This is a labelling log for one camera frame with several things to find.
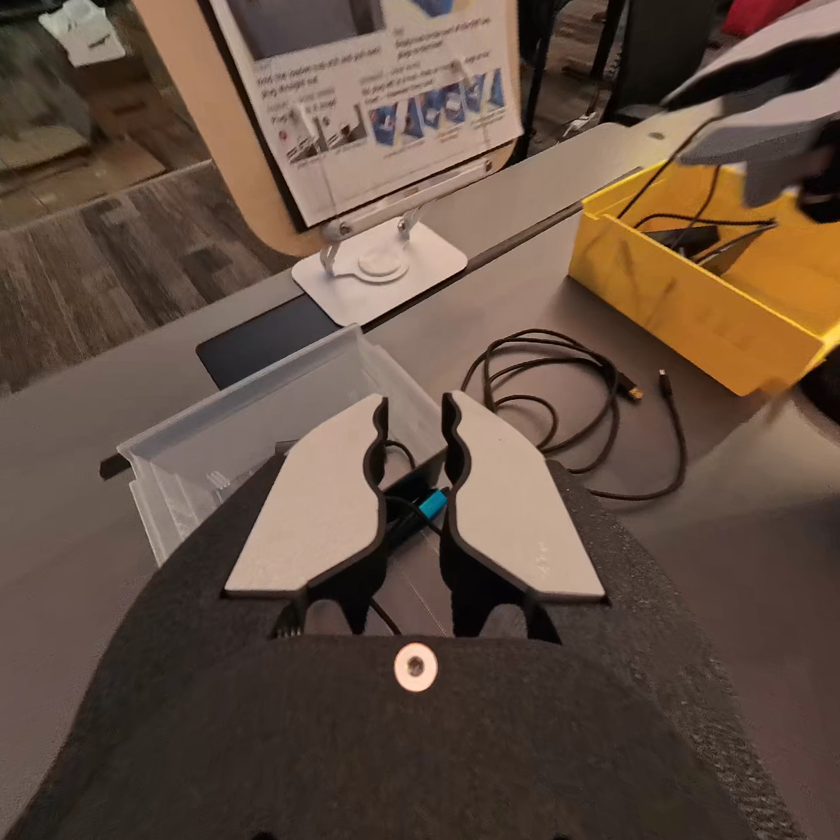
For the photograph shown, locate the blue braided usb cable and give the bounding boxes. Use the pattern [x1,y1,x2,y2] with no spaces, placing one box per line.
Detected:
[387,486,454,546]

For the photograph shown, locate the wooden sheet board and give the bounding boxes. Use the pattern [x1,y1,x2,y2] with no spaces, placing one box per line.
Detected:
[131,0,526,258]

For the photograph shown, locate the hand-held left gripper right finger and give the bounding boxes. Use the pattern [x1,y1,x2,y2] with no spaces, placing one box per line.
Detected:
[441,390,608,603]

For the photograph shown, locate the flattened cardboard sheets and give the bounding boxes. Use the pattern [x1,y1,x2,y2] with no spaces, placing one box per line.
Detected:
[0,125,168,198]

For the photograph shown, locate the gold plug usb cable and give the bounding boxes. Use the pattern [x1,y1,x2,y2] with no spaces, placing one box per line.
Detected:
[459,329,689,503]

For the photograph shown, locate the black office chair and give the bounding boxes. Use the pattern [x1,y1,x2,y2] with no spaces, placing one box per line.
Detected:
[591,0,716,126]

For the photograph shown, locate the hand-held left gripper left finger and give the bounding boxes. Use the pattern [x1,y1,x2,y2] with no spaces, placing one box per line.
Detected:
[223,394,389,601]

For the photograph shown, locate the red storage bin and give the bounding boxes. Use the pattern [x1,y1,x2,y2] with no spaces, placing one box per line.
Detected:
[722,0,808,37]

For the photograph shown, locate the yellow plastic bin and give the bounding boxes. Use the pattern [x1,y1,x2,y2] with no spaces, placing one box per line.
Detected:
[567,161,840,398]

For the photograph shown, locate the clear plastic bin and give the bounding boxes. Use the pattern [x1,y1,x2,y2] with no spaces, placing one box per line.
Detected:
[117,323,454,568]

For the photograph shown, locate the white stand base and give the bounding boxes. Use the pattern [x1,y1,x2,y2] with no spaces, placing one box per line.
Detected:
[290,220,468,327]

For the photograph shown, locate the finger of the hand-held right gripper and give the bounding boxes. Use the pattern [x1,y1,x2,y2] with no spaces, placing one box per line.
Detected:
[679,110,829,168]
[740,163,807,210]

